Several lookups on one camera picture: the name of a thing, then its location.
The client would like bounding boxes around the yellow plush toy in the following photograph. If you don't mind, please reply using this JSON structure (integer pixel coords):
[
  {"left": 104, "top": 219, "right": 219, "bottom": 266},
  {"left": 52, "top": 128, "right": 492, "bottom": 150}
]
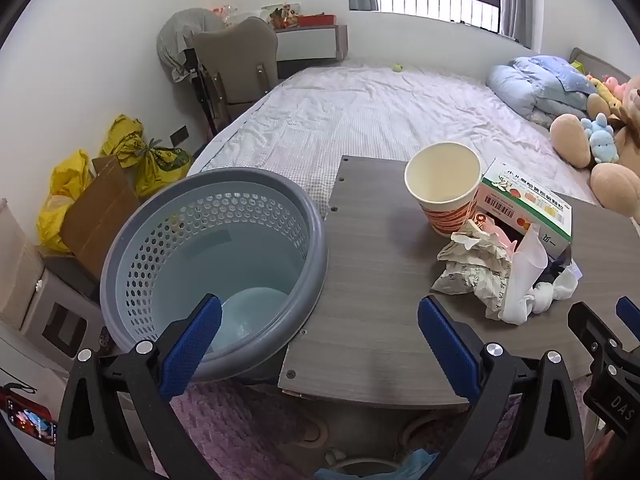
[{"left": 587, "top": 77, "right": 623, "bottom": 116}]

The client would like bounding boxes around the printed paper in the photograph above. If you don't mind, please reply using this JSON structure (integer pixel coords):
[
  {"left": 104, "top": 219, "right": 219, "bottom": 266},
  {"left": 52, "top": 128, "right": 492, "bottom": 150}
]
[{"left": 431, "top": 220, "right": 516, "bottom": 321}]

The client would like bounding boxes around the blue cloth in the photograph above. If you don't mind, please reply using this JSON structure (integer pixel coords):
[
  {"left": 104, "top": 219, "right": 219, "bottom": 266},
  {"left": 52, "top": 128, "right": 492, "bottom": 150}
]
[{"left": 314, "top": 447, "right": 438, "bottom": 480}]

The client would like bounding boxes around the beige storage bin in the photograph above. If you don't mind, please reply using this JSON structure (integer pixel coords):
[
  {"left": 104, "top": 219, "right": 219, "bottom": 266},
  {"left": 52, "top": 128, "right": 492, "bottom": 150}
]
[{"left": 0, "top": 197, "right": 46, "bottom": 331}]

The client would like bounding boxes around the white plastic wrapper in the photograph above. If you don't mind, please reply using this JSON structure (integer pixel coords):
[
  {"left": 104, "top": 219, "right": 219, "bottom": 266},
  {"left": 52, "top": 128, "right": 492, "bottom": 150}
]
[{"left": 500, "top": 224, "right": 550, "bottom": 324}]

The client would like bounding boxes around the light blue pillow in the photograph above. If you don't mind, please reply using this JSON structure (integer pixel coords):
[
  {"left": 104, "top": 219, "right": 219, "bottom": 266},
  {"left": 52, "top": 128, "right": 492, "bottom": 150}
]
[{"left": 487, "top": 55, "right": 601, "bottom": 131}]

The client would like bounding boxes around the red phone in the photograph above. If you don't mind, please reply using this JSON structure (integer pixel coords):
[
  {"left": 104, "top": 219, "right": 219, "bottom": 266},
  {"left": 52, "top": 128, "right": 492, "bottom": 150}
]
[{"left": 6, "top": 394, "right": 57, "bottom": 447}]

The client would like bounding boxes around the colourful figurine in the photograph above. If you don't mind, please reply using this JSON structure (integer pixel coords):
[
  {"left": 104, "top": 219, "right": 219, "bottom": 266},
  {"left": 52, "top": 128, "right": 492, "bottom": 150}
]
[{"left": 267, "top": 4, "right": 301, "bottom": 30}]

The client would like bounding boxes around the tied yellow bag green print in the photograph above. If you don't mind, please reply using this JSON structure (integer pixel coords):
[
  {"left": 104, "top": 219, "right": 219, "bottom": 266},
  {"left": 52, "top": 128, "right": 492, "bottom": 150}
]
[{"left": 135, "top": 137, "right": 193, "bottom": 198}]

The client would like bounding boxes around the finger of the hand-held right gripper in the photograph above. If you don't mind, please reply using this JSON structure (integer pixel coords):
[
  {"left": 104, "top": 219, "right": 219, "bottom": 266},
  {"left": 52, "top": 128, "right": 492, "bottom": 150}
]
[
  {"left": 567, "top": 301, "right": 640, "bottom": 386},
  {"left": 616, "top": 296, "right": 640, "bottom": 341}
]

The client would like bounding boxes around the brown cardboard box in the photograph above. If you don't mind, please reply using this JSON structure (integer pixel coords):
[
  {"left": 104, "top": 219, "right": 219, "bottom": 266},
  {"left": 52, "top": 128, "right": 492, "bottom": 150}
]
[{"left": 60, "top": 155, "right": 141, "bottom": 281}]

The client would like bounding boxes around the bed with checked sheet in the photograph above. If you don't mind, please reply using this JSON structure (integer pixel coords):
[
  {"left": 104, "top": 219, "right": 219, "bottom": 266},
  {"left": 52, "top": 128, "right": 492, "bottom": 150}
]
[{"left": 190, "top": 47, "right": 632, "bottom": 221}]

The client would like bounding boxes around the grey cloth cover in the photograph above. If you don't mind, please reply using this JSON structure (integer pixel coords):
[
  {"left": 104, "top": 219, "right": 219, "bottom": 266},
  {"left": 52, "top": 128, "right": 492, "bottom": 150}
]
[{"left": 156, "top": 7, "right": 226, "bottom": 83}]

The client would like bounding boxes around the blue plush toy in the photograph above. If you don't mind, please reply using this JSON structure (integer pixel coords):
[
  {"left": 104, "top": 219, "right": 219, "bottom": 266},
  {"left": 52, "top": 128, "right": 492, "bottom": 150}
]
[{"left": 580, "top": 112, "right": 623, "bottom": 163}]

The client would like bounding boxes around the beige upholstered chair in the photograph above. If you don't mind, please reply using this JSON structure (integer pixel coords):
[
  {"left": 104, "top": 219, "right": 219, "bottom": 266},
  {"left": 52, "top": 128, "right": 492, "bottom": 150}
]
[{"left": 192, "top": 16, "right": 279, "bottom": 133}]

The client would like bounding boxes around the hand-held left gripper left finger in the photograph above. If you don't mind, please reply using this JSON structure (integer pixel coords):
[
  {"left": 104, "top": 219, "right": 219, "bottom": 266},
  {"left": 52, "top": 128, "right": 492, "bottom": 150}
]
[{"left": 54, "top": 294, "right": 223, "bottom": 480}]

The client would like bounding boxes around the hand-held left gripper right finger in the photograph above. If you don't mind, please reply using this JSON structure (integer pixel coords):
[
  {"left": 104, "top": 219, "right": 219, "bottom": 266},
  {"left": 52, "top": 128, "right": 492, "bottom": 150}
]
[{"left": 417, "top": 295, "right": 586, "bottom": 480}]

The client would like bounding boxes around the white tissue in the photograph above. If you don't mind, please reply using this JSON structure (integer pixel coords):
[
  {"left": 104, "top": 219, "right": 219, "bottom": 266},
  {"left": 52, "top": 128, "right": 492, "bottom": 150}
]
[{"left": 530, "top": 260, "right": 583, "bottom": 316}]

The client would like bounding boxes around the grey cabinet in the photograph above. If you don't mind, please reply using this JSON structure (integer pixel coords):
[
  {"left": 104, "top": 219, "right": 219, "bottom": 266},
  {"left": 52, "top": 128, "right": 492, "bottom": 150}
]
[{"left": 20, "top": 255, "right": 108, "bottom": 361}]

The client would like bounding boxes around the grey perforated plastic basket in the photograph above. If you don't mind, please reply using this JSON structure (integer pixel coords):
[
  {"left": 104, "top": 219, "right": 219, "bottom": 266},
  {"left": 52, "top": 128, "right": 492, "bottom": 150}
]
[{"left": 100, "top": 167, "right": 329, "bottom": 383}]

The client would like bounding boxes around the purple fluffy blanket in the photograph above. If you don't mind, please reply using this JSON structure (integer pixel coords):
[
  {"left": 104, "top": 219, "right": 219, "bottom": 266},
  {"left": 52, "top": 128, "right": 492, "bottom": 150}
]
[{"left": 150, "top": 377, "right": 598, "bottom": 480}]

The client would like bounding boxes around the white green medicine box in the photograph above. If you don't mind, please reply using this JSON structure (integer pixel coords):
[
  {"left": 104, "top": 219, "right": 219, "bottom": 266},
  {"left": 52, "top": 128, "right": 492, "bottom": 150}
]
[{"left": 472, "top": 157, "right": 573, "bottom": 261}]

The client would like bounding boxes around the white orange paper cup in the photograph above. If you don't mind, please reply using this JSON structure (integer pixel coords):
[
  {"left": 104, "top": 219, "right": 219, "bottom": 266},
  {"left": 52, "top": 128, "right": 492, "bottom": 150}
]
[{"left": 404, "top": 142, "right": 482, "bottom": 237}]

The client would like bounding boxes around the white grey wall desk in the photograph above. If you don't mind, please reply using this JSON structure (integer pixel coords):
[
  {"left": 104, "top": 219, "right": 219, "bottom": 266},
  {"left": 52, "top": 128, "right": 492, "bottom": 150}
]
[{"left": 272, "top": 24, "right": 348, "bottom": 78}]

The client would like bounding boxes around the brown teddy bear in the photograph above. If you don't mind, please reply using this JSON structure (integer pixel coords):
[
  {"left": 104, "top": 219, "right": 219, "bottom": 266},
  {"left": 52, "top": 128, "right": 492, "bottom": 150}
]
[{"left": 550, "top": 75, "right": 640, "bottom": 218}]

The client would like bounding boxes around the yellow plastic bag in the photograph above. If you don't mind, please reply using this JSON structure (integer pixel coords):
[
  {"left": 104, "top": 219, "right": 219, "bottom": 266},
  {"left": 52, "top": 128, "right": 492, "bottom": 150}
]
[
  {"left": 100, "top": 114, "right": 146, "bottom": 168},
  {"left": 37, "top": 149, "right": 93, "bottom": 253}
]

